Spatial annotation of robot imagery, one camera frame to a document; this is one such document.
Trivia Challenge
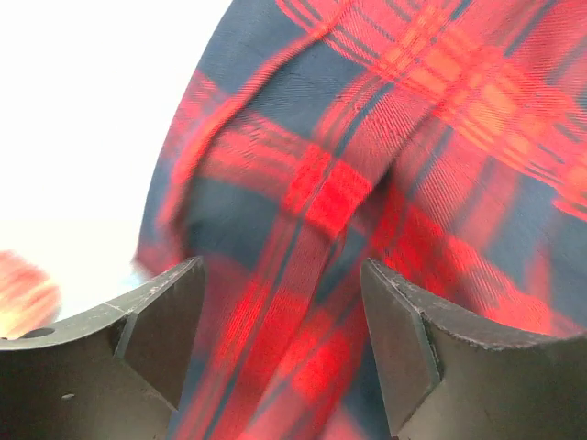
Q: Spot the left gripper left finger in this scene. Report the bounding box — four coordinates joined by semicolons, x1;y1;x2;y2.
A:
1;258;205;440

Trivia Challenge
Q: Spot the red navy plaid skirt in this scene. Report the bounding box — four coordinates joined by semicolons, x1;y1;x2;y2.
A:
137;1;586;439

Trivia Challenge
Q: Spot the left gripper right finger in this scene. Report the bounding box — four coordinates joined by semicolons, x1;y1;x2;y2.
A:
360;259;586;440

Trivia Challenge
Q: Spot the red cream plaid skirt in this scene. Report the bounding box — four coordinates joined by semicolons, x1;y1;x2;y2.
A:
0;251;61;340

